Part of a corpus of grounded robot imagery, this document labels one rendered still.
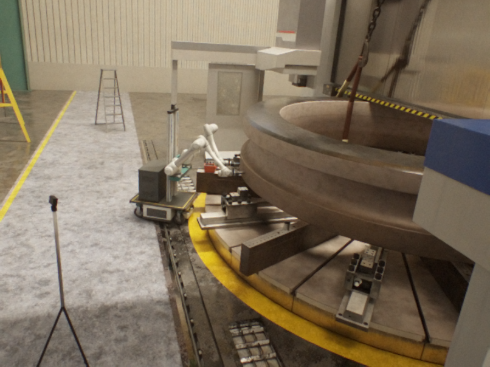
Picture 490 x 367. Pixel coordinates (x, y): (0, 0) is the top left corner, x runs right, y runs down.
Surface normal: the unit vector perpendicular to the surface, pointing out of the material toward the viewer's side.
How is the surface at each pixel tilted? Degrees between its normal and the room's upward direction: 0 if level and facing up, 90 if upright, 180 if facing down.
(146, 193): 90
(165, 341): 0
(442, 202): 90
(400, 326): 0
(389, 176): 90
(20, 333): 0
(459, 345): 90
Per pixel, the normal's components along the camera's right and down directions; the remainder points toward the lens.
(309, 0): 0.27, 0.33
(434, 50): -0.95, 0.04
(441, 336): 0.07, -0.94
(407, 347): -0.29, 0.29
